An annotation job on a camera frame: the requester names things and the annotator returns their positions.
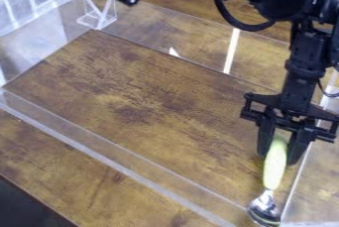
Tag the green handled metal spoon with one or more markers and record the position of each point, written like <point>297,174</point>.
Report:
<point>262,209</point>

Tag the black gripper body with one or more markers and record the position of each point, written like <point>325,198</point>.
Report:
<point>263,107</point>

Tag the clear acrylic enclosure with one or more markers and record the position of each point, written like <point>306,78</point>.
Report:
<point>121,125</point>

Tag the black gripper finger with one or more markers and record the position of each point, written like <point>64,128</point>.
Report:
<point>298,144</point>
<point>266,130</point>

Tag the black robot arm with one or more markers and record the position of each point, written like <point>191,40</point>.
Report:
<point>314,53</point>

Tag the clear acrylic corner bracket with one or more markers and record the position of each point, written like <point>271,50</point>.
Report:
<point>97,18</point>

